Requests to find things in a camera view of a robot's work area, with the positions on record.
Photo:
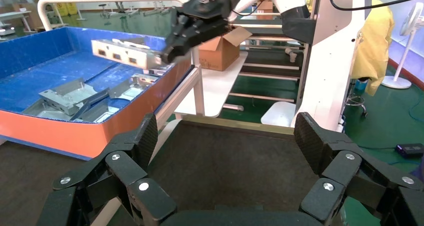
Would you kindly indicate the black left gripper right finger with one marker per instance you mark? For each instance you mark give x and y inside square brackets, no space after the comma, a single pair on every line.
[344,164]

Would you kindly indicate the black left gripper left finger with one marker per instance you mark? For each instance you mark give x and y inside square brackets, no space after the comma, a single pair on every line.
[122,164]

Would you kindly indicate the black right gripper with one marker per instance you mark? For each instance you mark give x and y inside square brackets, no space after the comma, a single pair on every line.
[212,0]

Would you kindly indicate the stamped grey metal bracket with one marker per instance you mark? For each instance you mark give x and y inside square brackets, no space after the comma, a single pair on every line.
[145,79]
[99,113]
[126,53]
[66,96]
[129,91]
[36,110]

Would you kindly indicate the black container tray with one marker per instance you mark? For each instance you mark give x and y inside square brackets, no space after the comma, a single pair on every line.
[215,164]

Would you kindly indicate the open cardboard box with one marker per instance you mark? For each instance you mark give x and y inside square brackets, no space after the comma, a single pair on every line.
[218,57]

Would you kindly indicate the white side table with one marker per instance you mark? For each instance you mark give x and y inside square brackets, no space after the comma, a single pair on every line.
[215,85]

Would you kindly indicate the chrome stool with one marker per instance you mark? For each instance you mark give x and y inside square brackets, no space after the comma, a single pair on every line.
[356,100]

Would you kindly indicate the black power adapter box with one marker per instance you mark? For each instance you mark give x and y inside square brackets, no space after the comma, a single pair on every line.
[410,150]

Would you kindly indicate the small distant cardboard box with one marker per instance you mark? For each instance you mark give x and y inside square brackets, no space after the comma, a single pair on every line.
[265,8]

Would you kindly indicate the white rounded plate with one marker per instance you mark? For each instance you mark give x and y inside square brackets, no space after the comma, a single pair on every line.
[278,115]

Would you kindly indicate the white rack with bars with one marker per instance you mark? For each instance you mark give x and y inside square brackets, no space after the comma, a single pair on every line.
[268,75]

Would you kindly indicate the white standing fan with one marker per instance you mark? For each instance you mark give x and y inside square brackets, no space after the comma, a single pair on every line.
[396,82]

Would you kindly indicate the white robot torso column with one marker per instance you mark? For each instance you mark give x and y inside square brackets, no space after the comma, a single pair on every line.
[328,68]

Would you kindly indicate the large black table mat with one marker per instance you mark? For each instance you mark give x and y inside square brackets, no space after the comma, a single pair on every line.
[26,184]

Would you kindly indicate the person in yellow coat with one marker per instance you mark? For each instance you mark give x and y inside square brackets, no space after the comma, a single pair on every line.
[374,45]

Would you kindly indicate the blue corrugated plastic box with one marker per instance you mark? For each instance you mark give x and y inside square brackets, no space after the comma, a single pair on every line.
[33,68]

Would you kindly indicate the aluminium table frame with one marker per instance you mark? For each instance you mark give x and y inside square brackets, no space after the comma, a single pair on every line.
[180,90]

